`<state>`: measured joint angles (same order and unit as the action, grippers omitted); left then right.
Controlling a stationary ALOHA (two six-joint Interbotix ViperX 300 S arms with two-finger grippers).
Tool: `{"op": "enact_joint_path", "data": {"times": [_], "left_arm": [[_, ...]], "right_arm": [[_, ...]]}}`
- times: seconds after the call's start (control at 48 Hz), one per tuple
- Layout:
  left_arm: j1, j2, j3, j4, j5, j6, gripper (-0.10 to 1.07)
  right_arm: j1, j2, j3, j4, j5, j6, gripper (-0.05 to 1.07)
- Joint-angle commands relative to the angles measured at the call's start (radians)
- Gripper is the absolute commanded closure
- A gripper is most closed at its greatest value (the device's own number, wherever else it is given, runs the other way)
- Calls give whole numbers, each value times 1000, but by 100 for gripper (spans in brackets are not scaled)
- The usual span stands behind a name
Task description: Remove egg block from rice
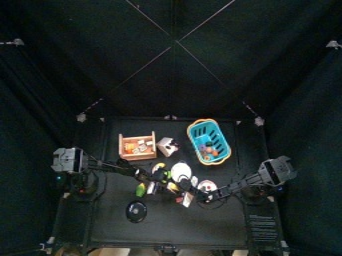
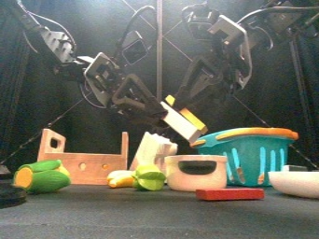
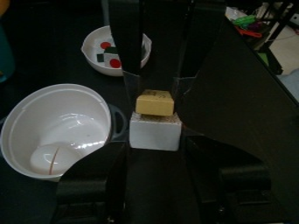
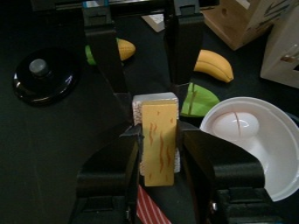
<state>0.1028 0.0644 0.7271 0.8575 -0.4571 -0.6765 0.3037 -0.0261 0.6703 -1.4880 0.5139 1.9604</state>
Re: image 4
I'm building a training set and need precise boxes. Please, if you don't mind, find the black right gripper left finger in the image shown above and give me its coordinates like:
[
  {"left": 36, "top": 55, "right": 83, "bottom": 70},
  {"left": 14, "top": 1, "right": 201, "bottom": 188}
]
[{"left": 70, "top": 124, "right": 143, "bottom": 224}]

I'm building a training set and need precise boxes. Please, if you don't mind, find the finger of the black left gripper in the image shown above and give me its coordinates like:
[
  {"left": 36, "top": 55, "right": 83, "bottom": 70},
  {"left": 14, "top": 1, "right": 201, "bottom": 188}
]
[
  {"left": 81, "top": 0, "right": 135, "bottom": 123},
  {"left": 163, "top": 0, "right": 207, "bottom": 113}
]

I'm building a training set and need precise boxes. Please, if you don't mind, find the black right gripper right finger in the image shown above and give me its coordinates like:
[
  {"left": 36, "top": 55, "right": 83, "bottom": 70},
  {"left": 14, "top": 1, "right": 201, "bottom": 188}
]
[{"left": 177, "top": 120, "right": 286, "bottom": 224}]

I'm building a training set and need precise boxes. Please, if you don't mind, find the small white grey block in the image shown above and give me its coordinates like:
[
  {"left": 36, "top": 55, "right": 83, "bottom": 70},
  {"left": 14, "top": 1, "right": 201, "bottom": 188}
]
[{"left": 141, "top": 13, "right": 167, "bottom": 33}]

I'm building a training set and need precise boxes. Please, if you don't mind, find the white toy egg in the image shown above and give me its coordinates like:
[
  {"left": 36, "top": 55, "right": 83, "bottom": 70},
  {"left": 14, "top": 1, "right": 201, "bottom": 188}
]
[{"left": 211, "top": 111, "right": 261, "bottom": 142}]

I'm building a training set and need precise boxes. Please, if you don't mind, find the yellow toy corn green husk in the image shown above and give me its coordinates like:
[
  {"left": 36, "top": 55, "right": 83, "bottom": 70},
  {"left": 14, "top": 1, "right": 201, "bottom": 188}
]
[{"left": 85, "top": 38, "right": 137, "bottom": 67}]

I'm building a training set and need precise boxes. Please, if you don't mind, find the yellow toy banana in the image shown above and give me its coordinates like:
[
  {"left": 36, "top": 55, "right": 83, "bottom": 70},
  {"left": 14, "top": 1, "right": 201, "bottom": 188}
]
[{"left": 193, "top": 49, "right": 235, "bottom": 84}]

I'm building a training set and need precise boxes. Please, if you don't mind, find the light wooden box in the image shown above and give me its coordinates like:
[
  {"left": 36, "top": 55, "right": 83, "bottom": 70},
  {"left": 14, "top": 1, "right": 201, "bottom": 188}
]
[{"left": 201, "top": 0, "right": 298, "bottom": 52}]

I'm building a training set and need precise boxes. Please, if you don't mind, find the red white striped toy piece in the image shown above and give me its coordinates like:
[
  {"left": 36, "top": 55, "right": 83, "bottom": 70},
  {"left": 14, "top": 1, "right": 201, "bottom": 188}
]
[{"left": 135, "top": 185, "right": 174, "bottom": 224}]

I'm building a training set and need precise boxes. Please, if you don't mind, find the white plastic bowl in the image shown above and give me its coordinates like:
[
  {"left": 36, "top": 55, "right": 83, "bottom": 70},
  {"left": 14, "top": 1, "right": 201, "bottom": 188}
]
[{"left": 199, "top": 96, "right": 299, "bottom": 202}]

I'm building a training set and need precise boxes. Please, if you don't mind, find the black pot lid grey knob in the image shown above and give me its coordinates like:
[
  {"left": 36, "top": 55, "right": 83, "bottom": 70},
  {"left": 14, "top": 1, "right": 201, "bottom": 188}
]
[{"left": 12, "top": 47, "right": 81, "bottom": 107}]

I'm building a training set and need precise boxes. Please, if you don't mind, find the green toy leaf piece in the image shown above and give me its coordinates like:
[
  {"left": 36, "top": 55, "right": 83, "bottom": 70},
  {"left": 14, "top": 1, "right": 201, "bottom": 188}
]
[{"left": 181, "top": 82, "right": 222, "bottom": 118}]

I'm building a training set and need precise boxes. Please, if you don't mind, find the white toy cabinet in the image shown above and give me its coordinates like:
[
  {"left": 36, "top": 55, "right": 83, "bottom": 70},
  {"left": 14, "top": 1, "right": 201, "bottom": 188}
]
[{"left": 259, "top": 4, "right": 299, "bottom": 89}]

